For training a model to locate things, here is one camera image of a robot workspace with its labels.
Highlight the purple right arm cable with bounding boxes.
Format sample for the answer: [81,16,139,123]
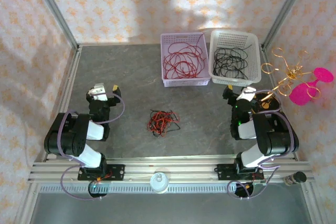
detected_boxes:
[227,89,295,200]

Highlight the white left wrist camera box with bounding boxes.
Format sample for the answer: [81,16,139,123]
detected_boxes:
[87,82,108,102]

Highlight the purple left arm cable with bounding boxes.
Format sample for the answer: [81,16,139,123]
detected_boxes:
[57,93,125,201]

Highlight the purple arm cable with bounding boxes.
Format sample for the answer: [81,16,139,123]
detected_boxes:
[227,89,295,200]
[57,93,125,201]

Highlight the black cable coil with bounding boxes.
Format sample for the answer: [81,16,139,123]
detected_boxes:
[212,47,249,80]

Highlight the lavender perforated plastic basket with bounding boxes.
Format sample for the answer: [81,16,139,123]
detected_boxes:
[160,32,212,88]

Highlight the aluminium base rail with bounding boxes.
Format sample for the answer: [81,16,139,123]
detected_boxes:
[27,155,314,184]

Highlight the aluminium frame post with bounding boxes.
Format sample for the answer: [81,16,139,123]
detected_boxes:
[28,0,81,51]
[261,0,313,50]

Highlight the red cable coil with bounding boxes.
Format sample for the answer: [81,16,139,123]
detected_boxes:
[162,34,207,80]

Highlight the grey slotted cable duct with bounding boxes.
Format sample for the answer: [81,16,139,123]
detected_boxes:
[38,183,253,194]

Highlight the white perforated plastic basket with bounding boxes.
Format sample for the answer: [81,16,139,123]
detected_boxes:
[208,29,263,84]

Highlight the black cylinder bottle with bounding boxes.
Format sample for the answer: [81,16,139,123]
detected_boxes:
[284,171,307,186]

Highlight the white round knob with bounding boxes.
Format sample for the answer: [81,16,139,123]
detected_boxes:
[149,173,170,195]

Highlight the gold wire glass stand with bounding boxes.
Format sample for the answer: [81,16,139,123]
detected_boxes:
[253,47,321,112]

